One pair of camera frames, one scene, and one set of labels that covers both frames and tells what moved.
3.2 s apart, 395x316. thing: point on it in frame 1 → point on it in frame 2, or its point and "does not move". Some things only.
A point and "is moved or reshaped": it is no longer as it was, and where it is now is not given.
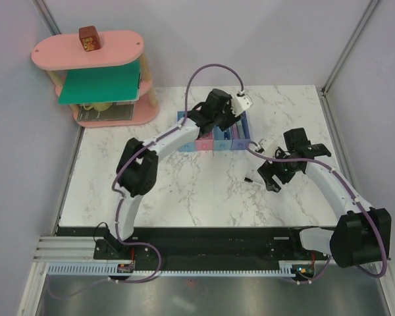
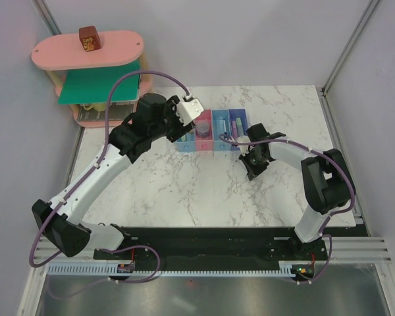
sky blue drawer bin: x=220 y=143 does not move
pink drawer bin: x=205 y=142 is moved or reshaped
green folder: x=119 y=83 does not move
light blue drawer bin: x=189 y=147 does not move
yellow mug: x=97 y=106 does not move
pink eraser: x=236 y=136 does not move
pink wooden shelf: x=56 y=56 does not move
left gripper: x=232 y=120 → x=180 y=130
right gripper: x=267 y=170 → x=253 y=172
